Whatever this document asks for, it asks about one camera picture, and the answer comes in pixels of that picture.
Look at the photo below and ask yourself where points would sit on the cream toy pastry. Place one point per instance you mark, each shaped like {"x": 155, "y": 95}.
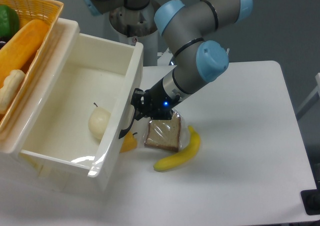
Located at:
{"x": 10, "y": 86}

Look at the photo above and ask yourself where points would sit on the yellow bell pepper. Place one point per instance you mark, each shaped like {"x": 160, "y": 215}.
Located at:
{"x": 129, "y": 142}

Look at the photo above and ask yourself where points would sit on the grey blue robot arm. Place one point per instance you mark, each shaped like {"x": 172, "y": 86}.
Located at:
{"x": 198, "y": 61}

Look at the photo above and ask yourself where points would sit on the bagged bread slice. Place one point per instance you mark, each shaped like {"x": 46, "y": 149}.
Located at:
{"x": 165, "y": 134}

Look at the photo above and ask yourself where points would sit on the white pear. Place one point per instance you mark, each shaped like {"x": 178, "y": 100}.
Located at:
{"x": 98, "y": 121}

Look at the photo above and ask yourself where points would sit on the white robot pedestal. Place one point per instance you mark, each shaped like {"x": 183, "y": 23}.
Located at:
{"x": 133, "y": 26}

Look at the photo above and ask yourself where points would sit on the orange baguette bread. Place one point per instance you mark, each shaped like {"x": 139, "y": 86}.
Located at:
{"x": 21, "y": 47}

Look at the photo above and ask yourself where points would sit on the black top drawer handle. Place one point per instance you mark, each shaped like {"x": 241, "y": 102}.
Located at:
{"x": 123, "y": 132}

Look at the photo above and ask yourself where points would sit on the yellow banana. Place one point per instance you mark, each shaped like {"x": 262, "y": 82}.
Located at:
{"x": 181, "y": 157}

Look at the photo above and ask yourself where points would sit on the white drawer cabinet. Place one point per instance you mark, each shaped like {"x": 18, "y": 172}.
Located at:
{"x": 16, "y": 164}

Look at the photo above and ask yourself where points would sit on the yellow woven basket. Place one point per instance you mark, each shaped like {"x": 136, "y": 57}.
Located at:
{"x": 27, "y": 10}

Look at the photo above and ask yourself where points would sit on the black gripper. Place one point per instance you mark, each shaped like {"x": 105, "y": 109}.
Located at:
{"x": 154, "y": 103}

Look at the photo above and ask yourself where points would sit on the green bell pepper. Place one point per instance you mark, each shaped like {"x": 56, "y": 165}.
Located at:
{"x": 9, "y": 19}

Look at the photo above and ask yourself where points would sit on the white metal bracket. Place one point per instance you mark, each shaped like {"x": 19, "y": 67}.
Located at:
{"x": 165, "y": 58}

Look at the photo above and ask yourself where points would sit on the black device at edge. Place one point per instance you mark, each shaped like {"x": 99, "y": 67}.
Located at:
{"x": 311, "y": 201}

